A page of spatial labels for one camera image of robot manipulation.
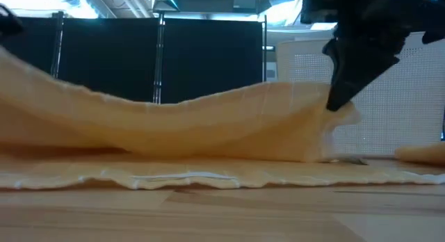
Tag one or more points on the white perforated plastic basket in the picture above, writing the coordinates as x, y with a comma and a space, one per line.
400, 113

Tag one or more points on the orange checked towel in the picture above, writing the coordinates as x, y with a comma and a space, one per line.
174, 137

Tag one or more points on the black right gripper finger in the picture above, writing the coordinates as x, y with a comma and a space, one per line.
351, 71

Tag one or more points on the black room divider screen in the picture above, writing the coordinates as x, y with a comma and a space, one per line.
208, 54

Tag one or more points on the plain tan towel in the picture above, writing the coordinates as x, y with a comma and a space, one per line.
424, 153

